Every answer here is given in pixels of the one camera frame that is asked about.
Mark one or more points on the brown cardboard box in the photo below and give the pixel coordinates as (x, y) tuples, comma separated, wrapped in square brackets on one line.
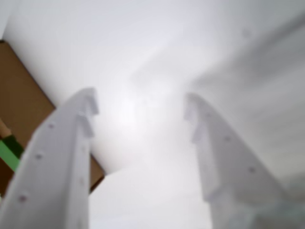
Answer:
[(19, 95)]

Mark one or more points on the green cube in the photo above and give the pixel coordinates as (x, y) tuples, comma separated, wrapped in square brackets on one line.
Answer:
[(9, 152)]

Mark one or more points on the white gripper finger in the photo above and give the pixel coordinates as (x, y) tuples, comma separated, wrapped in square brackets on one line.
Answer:
[(228, 179), (54, 167)]

